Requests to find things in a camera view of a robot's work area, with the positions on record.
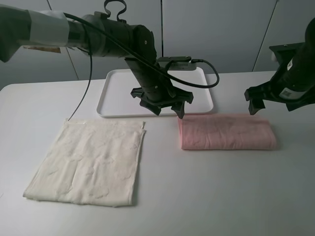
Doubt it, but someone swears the white plastic tray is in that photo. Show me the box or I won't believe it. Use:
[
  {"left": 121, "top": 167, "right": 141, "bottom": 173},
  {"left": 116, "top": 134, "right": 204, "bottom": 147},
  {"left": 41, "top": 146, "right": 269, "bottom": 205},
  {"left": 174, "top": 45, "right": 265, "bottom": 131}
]
[{"left": 96, "top": 69, "right": 214, "bottom": 118}]

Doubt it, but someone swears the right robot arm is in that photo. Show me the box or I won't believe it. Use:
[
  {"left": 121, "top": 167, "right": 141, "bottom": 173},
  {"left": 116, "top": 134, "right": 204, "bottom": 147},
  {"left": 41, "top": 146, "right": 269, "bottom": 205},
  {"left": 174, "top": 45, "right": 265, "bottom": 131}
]
[{"left": 245, "top": 20, "right": 315, "bottom": 115}]

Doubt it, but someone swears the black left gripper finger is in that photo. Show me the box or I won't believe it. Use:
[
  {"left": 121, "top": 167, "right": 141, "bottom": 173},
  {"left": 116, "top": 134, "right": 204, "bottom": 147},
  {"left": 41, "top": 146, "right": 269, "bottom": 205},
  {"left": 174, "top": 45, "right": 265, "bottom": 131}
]
[
  {"left": 140, "top": 102, "right": 161, "bottom": 116},
  {"left": 171, "top": 101, "right": 185, "bottom": 119}
]

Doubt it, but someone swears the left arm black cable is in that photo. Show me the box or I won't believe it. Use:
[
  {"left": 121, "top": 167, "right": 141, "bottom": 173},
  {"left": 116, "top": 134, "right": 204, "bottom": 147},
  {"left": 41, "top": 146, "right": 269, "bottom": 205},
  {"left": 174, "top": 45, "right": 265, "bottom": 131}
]
[{"left": 67, "top": 0, "right": 220, "bottom": 121}]

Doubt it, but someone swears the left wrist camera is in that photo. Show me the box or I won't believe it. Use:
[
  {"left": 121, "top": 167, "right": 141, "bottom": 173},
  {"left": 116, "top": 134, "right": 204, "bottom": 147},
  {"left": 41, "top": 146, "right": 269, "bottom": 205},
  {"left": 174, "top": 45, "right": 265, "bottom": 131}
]
[{"left": 157, "top": 56, "right": 197, "bottom": 71}]

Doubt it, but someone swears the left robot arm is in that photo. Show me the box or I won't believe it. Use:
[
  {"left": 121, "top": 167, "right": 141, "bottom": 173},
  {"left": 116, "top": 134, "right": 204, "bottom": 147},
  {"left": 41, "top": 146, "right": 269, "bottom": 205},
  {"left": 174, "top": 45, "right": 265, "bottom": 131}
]
[{"left": 0, "top": 5, "right": 193, "bottom": 118}]

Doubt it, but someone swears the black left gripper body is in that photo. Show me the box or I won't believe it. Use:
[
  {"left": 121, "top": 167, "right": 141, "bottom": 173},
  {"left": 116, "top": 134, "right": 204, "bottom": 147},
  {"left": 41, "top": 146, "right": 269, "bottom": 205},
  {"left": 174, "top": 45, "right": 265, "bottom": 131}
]
[{"left": 125, "top": 58, "right": 193, "bottom": 108}]

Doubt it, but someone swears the cream white towel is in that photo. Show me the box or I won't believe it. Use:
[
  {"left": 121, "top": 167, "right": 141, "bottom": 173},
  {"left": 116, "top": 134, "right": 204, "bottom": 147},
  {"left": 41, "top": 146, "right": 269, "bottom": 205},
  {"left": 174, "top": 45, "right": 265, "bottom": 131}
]
[{"left": 23, "top": 119, "right": 146, "bottom": 207}]

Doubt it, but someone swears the pink towel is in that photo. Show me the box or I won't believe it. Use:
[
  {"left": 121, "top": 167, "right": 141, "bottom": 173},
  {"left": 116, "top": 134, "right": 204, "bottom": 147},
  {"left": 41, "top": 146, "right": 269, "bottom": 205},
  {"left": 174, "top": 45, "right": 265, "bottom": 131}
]
[{"left": 178, "top": 114, "right": 277, "bottom": 150}]

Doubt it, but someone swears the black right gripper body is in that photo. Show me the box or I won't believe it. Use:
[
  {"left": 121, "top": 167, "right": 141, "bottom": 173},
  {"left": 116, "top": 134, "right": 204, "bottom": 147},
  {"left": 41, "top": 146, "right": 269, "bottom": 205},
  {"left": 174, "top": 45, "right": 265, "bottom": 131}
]
[{"left": 244, "top": 43, "right": 315, "bottom": 112}]

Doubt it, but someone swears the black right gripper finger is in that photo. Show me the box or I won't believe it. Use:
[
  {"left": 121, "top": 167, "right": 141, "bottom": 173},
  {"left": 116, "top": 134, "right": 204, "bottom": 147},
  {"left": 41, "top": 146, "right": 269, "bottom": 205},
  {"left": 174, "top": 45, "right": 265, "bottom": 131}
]
[{"left": 249, "top": 99, "right": 265, "bottom": 115}]

